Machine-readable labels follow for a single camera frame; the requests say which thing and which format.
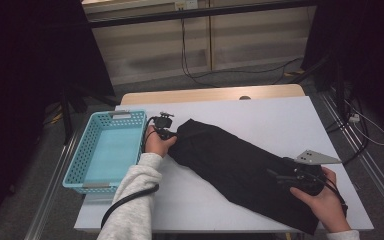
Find right hand-held gripper cable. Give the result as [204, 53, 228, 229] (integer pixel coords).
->
[308, 170, 349, 218]

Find person's right hand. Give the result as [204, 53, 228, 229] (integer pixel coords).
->
[289, 166, 352, 234]

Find light blue plastic basket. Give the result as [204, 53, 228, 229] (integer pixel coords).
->
[62, 109, 150, 194]

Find wide black curtain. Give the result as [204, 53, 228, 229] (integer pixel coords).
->
[0, 0, 116, 231]

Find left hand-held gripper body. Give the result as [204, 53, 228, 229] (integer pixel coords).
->
[152, 112, 176, 135]

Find black floor cable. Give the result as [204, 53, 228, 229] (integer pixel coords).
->
[324, 94, 371, 167]

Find left hand-held gripper cable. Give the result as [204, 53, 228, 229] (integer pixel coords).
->
[100, 115, 163, 230]

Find white floor cable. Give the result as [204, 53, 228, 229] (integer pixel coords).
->
[344, 99, 384, 147]

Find black horizontal bar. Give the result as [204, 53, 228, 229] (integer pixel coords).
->
[88, 0, 318, 29]

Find black pants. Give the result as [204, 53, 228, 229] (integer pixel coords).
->
[167, 118, 326, 236]

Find white table cover sheet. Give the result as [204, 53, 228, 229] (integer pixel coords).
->
[74, 95, 375, 233]

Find black wall cable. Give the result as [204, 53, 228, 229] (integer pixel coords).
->
[179, 18, 304, 88]

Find aluminium floor rail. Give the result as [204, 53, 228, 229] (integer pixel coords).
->
[319, 91, 384, 228]
[24, 133, 79, 240]

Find hand-held gripper cable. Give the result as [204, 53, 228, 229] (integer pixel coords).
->
[308, 170, 349, 218]
[100, 115, 163, 230]

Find narrow black curtain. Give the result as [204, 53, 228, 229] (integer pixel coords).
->
[301, 0, 384, 141]

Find white wall socket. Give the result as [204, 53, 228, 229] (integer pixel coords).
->
[174, 0, 199, 10]

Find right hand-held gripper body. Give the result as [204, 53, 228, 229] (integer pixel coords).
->
[280, 149, 343, 198]

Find person's left hand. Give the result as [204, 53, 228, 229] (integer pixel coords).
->
[144, 124, 178, 159]

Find black metal stand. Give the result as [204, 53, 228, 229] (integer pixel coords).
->
[59, 86, 121, 146]
[293, 54, 348, 114]

